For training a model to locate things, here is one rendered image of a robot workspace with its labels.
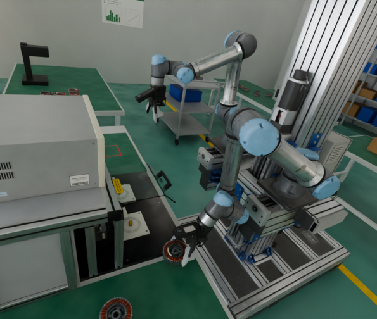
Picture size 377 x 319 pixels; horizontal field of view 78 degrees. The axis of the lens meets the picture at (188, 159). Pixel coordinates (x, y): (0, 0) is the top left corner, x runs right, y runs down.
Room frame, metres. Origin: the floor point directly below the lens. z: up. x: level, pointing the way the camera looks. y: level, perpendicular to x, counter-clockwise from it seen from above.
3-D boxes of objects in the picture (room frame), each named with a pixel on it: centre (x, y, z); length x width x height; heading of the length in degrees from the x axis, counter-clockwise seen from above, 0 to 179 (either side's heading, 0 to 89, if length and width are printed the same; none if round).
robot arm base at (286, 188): (1.00, -0.53, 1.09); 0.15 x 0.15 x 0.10
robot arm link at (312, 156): (0.99, -0.53, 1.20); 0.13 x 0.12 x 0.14; 16
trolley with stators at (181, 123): (3.70, 0.20, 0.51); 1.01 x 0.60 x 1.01; 32
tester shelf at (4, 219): (0.74, 0.56, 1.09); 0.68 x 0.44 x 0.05; 32
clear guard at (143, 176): (0.79, 0.22, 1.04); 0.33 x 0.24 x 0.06; 122
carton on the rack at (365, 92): (5.99, -3.93, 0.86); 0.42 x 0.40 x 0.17; 31
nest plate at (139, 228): (0.81, 0.22, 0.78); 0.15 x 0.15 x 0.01; 32
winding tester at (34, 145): (0.75, 0.56, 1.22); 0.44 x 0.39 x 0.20; 32
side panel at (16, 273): (0.42, 0.45, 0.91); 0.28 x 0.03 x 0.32; 122
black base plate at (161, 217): (0.90, 0.30, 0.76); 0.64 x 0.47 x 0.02; 32
